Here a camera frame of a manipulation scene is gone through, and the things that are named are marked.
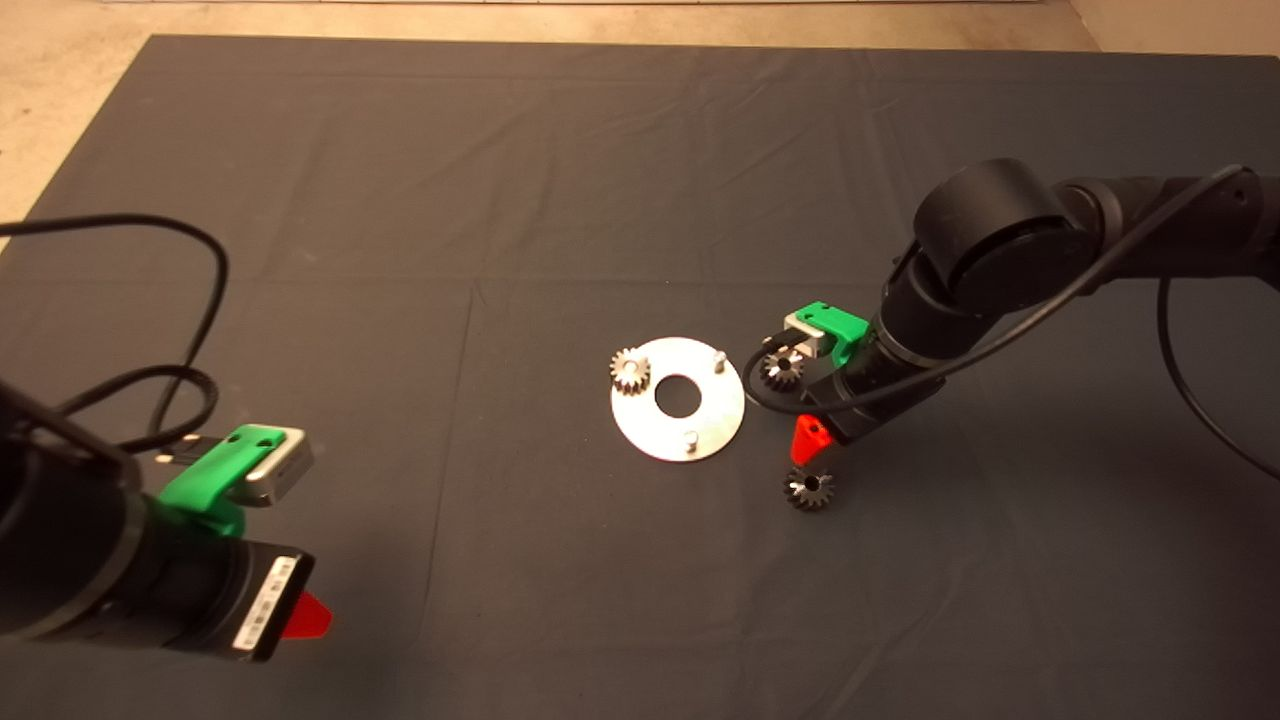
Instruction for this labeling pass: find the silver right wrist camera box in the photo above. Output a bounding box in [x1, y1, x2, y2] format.
[783, 312, 831, 359]

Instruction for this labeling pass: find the green left camera mount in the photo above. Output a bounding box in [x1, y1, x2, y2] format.
[158, 425, 291, 536]

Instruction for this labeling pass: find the black left camera cable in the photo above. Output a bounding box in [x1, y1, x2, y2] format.
[0, 213, 229, 471]

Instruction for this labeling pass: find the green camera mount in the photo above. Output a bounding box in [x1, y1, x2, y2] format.
[158, 425, 291, 536]
[803, 302, 869, 369]

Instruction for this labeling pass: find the black camera cable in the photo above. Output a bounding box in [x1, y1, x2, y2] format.
[0, 213, 229, 471]
[742, 163, 1280, 481]

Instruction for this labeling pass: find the small steel planetary gear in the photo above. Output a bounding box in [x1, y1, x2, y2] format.
[760, 350, 806, 393]
[782, 468, 837, 511]
[609, 347, 653, 396]

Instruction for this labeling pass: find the round metal carrier plate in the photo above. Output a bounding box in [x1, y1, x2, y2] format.
[610, 337, 746, 463]

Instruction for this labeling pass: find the black right camera cable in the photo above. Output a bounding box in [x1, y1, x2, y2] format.
[742, 163, 1280, 481]

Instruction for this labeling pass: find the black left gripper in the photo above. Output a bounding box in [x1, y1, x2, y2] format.
[140, 530, 334, 663]

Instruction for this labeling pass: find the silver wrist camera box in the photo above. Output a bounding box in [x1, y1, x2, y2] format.
[235, 428, 315, 507]
[783, 312, 831, 359]

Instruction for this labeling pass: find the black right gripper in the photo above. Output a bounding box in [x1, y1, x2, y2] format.
[790, 345, 946, 467]

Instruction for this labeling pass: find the dark grey table cloth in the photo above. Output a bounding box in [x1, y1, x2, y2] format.
[0, 35, 1280, 720]

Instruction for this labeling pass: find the green right camera mount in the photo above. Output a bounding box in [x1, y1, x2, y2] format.
[803, 302, 869, 369]

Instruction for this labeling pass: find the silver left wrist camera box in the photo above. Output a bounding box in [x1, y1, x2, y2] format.
[235, 428, 315, 507]

